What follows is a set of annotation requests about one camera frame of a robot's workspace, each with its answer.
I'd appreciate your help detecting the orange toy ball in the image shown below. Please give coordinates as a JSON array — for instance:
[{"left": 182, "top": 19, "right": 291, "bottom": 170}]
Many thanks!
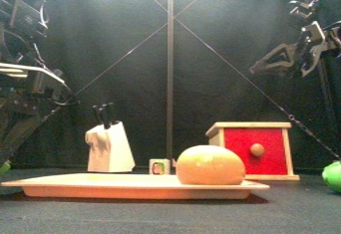
[{"left": 174, "top": 144, "right": 248, "bottom": 186}]

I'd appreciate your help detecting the wooden box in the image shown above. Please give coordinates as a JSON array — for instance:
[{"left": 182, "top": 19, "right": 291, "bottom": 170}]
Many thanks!
[{"left": 204, "top": 121, "right": 303, "bottom": 182}]

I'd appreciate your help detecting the diagonal steel brace cable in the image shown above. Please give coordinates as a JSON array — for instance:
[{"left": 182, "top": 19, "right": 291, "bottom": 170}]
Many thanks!
[
  {"left": 73, "top": 0, "right": 224, "bottom": 98},
  {"left": 130, "top": 0, "right": 341, "bottom": 162}
]

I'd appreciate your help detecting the yellow-green toy starfruit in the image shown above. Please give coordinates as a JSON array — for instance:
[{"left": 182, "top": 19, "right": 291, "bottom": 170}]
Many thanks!
[{"left": 0, "top": 160, "right": 12, "bottom": 176}]

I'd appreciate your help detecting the green toy vegetable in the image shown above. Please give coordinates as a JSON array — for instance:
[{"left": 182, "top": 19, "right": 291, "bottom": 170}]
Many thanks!
[{"left": 321, "top": 160, "right": 341, "bottom": 194}]

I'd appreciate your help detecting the white knife block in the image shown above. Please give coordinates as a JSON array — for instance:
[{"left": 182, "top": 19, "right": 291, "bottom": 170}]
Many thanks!
[{"left": 85, "top": 120, "right": 138, "bottom": 174}]

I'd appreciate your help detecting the black knife handle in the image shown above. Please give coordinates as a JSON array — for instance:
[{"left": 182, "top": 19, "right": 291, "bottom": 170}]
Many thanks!
[
  {"left": 103, "top": 102, "right": 119, "bottom": 130},
  {"left": 91, "top": 104, "right": 107, "bottom": 129}
]

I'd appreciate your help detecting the red drawer with wooden knob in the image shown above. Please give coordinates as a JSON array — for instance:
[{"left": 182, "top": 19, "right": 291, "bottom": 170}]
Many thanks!
[{"left": 222, "top": 127, "right": 289, "bottom": 176}]

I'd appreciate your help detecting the pink rectangular tray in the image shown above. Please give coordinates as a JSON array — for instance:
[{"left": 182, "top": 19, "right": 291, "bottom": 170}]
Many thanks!
[{"left": 0, "top": 172, "right": 272, "bottom": 201}]

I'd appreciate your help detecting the small picture cube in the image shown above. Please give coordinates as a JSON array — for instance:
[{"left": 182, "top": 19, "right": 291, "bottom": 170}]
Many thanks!
[{"left": 149, "top": 158, "right": 172, "bottom": 176}]

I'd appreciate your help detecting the thin metal frame pole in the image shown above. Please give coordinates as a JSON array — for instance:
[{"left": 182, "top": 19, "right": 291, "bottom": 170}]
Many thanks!
[{"left": 166, "top": 0, "right": 176, "bottom": 162}]

